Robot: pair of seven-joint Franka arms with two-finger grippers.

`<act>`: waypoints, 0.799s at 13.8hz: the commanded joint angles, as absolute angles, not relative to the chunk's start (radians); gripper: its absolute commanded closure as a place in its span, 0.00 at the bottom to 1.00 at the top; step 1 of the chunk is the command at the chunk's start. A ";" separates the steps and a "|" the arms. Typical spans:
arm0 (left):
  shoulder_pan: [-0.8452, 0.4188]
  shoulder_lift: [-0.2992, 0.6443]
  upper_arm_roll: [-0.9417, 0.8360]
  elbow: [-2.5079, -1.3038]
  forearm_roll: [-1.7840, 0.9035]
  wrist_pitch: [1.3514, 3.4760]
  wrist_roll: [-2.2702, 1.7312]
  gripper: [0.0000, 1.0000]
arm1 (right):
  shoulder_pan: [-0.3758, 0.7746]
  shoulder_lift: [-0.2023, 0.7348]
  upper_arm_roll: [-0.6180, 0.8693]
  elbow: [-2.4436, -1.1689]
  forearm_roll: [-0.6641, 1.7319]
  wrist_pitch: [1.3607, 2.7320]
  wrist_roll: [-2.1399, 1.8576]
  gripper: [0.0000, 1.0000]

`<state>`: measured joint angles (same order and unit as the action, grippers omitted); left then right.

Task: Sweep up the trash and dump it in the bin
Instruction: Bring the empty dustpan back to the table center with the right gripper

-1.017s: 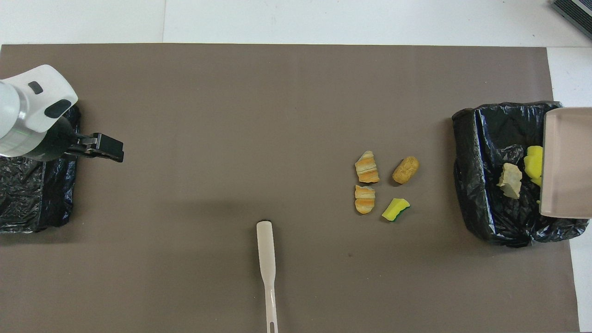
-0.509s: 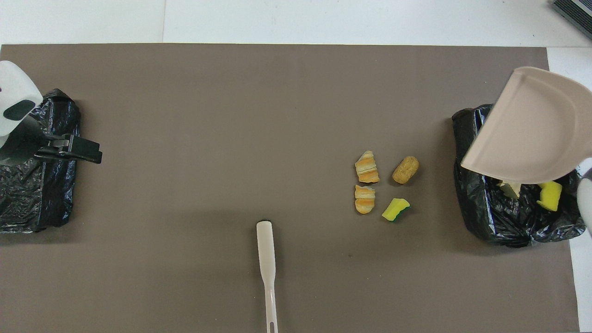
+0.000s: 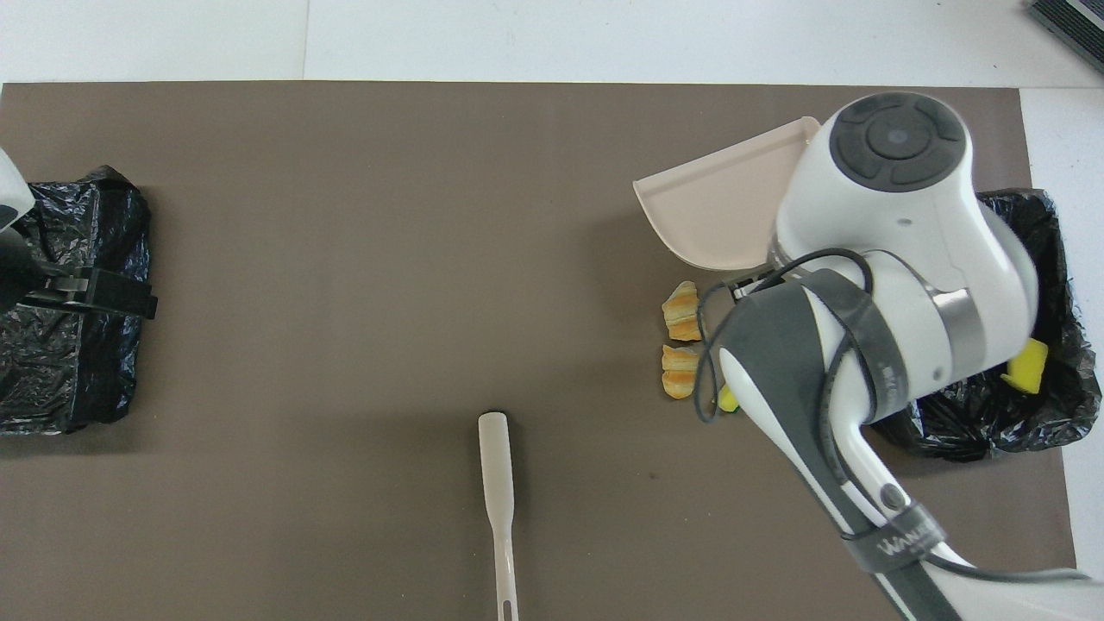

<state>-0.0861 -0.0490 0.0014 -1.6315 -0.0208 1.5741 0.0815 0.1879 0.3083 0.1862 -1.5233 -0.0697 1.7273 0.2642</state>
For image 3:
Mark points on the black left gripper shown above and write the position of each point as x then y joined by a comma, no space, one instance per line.
26,280

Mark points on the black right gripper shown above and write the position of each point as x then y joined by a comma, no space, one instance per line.
752,282

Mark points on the striped bread slice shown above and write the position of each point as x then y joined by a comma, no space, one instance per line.
680,373
681,310

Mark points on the beige plastic dustpan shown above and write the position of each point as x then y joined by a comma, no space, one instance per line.
724,207

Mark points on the small yellow green sponge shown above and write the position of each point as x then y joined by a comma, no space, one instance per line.
727,399

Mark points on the yellow sponge piece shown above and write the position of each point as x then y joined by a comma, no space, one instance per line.
1026,366

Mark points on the beige brush black bristles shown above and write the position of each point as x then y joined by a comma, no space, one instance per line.
498,466

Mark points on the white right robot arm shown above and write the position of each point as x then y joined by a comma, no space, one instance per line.
906,216

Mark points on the bin with black bag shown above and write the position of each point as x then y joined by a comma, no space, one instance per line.
86,371
1069,302

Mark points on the brown paper table mat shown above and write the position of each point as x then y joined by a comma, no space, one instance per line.
431,121

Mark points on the dark slatted vent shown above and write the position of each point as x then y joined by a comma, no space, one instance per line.
1078,21

